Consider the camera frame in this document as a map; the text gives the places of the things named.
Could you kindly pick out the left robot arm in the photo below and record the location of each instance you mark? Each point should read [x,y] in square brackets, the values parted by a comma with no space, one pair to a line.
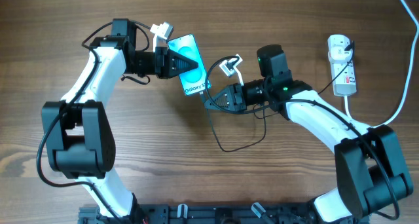
[78,147]

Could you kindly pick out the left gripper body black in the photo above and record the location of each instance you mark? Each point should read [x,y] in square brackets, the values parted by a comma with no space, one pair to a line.
[160,63]

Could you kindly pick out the teal screen smartphone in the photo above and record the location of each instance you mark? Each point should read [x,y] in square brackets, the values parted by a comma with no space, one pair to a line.
[192,81]

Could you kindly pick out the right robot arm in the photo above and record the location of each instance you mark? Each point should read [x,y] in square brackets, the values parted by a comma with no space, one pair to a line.
[372,175]

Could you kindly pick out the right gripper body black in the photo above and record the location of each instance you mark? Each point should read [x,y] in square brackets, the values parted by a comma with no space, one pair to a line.
[241,105]

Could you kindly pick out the black mounting rail base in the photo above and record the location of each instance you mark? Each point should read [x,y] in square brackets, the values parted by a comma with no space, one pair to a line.
[293,213]

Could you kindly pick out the white power strip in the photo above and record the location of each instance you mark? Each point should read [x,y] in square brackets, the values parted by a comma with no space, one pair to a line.
[340,55]

